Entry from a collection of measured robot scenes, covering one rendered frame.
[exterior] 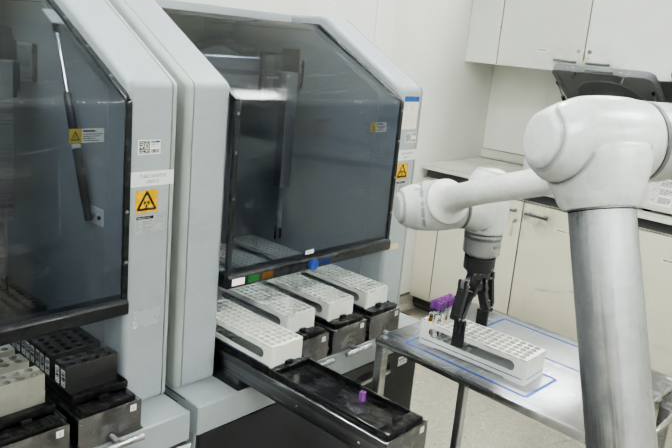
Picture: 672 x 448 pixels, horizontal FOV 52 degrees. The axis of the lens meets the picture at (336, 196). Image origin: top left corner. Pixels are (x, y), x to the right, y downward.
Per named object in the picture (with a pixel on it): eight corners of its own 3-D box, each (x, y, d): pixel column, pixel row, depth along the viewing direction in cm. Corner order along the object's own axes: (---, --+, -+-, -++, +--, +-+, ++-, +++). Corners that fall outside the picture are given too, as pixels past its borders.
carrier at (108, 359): (112, 375, 146) (113, 349, 145) (118, 379, 145) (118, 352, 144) (59, 392, 138) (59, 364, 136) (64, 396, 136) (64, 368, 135)
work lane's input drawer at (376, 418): (176, 351, 179) (178, 318, 177) (219, 337, 189) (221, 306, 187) (400, 488, 131) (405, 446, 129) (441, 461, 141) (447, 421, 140)
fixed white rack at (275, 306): (214, 303, 195) (215, 282, 193) (242, 296, 202) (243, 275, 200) (286, 340, 175) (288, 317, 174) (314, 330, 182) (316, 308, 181)
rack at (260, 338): (192, 329, 176) (193, 306, 175) (223, 320, 184) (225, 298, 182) (270, 373, 157) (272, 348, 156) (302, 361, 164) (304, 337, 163)
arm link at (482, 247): (509, 233, 167) (506, 257, 169) (476, 224, 173) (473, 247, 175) (490, 239, 161) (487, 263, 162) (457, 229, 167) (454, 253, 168)
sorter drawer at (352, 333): (180, 280, 229) (181, 254, 227) (214, 273, 239) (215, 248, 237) (343, 362, 181) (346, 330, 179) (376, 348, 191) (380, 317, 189)
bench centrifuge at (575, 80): (517, 183, 370) (535, 61, 356) (571, 175, 413) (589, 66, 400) (620, 207, 332) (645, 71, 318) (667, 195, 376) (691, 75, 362)
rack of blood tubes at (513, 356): (417, 341, 177) (420, 318, 176) (439, 332, 185) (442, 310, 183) (523, 386, 158) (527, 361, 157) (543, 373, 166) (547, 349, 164)
